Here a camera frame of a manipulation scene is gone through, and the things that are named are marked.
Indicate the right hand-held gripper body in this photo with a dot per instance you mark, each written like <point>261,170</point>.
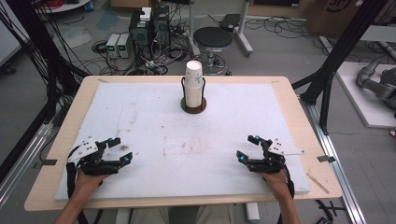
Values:
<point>271,163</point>

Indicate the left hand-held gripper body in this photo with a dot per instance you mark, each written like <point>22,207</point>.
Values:
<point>93,163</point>

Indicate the dark brown cup holder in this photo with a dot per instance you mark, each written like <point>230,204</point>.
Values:
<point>193,109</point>

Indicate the stack of white paper cups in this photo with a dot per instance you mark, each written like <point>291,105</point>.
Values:
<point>194,84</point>

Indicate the person's left hand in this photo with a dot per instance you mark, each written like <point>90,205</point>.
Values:
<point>88,182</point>

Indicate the person's right hand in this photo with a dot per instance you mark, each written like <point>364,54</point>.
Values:
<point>280,185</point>

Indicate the black tape piece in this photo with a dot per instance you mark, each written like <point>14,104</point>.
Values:
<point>49,162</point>
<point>326,159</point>

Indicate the thin wooden stick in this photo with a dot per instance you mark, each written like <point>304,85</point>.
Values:
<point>317,183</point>

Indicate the white table leg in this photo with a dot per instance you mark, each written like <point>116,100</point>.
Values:
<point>252,213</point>

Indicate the light wooden table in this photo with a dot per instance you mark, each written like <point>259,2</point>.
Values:
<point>317,137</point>

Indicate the white foam mat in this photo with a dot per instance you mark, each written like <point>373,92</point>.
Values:
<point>186,174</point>

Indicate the person's left leg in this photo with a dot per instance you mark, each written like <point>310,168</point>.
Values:
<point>152,216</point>

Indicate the person's leg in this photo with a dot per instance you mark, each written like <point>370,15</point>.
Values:
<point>152,216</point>
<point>214,215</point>

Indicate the person's right leg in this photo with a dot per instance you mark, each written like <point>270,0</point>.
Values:
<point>214,215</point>

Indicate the grey power supply unit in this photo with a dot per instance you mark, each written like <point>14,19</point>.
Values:
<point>112,45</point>
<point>124,46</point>

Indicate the black computer tower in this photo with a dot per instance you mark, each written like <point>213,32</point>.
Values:
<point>140,37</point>
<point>161,28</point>

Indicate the black round stool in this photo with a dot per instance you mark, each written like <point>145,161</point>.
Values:
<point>212,37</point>

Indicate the white platform board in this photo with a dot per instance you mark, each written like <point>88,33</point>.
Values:
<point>367,105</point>

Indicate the black flat device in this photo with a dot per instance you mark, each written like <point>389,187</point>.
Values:
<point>229,22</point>

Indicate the small white box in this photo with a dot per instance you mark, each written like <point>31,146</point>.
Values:
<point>145,14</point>

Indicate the brown cardboard box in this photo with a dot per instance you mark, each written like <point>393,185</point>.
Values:
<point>339,15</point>

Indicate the aluminium floor rail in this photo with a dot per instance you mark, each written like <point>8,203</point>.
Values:
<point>336,161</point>
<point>21,161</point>

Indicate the black metal frame post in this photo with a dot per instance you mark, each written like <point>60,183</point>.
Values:
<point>40,43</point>
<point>342,46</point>

